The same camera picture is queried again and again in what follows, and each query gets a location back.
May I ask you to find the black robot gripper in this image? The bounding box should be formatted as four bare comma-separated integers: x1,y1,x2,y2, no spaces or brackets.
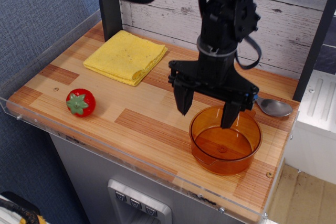
169,40,259,129

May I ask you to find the orange transparent plastic container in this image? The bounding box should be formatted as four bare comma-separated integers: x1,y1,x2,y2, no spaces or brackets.
189,106,263,175

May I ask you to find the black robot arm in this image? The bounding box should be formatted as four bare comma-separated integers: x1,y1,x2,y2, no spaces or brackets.
169,0,260,129

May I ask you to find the folded yellow cloth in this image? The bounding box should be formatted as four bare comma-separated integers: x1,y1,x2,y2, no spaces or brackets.
83,30,167,87

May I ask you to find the white ribbed side unit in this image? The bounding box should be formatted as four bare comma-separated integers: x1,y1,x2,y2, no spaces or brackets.
284,70,335,184

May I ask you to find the clear acrylic table guard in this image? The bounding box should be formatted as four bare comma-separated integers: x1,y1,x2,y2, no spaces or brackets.
2,13,296,223

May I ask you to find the red toy strawberry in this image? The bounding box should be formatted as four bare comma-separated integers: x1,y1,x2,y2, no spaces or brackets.
66,89,96,117

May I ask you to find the grey cabinet with button panel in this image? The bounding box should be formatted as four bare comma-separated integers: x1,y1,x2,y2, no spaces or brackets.
51,135,240,223

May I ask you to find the yellow object bottom left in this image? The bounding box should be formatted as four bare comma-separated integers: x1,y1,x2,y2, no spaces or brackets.
19,215,47,224

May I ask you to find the blue handled metal spoon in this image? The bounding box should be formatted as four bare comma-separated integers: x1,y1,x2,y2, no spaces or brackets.
253,95,293,117

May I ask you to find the black flat cable loop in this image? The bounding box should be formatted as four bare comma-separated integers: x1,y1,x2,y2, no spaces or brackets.
234,36,263,70

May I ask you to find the black right vertical post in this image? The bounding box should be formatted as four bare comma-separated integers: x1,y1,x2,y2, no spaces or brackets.
292,0,335,102

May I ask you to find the black vertical post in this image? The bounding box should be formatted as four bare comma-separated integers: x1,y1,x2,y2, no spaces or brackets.
292,0,335,102
99,0,122,41

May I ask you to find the black left vertical post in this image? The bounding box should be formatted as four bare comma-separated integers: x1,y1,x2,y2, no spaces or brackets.
99,0,122,41

